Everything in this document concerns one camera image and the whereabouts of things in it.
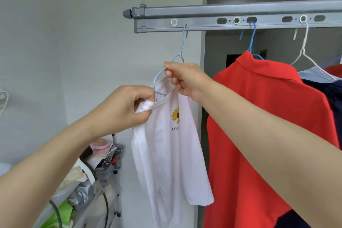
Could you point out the person's left hand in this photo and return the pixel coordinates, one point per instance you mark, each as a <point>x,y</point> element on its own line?
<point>117,110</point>

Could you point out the person's right hand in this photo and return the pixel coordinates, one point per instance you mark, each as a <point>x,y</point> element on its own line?
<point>189,78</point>

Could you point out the person's right thumb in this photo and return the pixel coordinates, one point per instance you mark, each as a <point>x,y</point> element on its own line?
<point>173,66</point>

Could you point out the person's left thumb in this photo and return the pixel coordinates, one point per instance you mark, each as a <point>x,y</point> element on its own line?
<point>143,117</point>

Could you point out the white sunflower print t-shirt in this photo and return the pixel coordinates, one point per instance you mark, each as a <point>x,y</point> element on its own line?
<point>165,155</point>

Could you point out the person's left forearm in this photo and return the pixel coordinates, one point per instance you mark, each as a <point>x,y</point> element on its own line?
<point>45,171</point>

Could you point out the person's right forearm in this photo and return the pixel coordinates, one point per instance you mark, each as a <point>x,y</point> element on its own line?
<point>272,145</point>

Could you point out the pink round lid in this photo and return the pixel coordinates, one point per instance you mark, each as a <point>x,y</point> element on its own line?
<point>100,145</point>

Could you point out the metal storage cart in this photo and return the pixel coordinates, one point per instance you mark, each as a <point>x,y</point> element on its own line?
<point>117,182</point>

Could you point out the blue plastic hanger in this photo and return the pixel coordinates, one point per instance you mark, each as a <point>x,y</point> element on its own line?
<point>252,35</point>

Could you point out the red collared shirt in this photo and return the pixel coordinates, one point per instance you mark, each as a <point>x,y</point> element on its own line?
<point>240,129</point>

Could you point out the beige crumpled cloth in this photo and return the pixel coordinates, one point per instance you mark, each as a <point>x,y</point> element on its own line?
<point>72,178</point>

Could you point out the crumpled silver foil bag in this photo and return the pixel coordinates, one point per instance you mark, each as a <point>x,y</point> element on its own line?
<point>82,194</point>

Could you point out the green plastic bag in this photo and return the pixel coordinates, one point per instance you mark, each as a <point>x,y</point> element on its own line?
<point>64,213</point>

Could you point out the white plastic hanger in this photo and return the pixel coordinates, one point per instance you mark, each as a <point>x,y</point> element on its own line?
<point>303,46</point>

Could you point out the light blue garment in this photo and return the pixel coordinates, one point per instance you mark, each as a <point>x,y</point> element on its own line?
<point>312,74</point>

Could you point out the red garment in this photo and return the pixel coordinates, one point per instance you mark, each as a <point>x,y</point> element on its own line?
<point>335,70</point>

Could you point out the navy knit garment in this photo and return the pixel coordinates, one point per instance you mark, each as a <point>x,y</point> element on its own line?
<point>334,97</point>

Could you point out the grey metal drying rail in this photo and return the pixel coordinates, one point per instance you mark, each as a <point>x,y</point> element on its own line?
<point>213,12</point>

